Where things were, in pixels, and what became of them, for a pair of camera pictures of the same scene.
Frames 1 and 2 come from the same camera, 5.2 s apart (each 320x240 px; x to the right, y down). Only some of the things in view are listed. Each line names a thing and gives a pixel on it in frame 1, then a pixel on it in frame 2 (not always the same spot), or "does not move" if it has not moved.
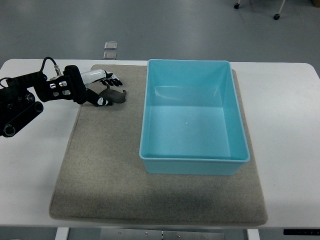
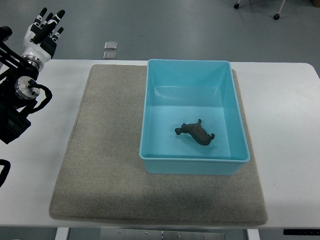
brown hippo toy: (113, 95) -> (198, 134)
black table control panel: (301, 232) does not move
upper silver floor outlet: (111, 45) does not move
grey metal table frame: (157, 233) does not move
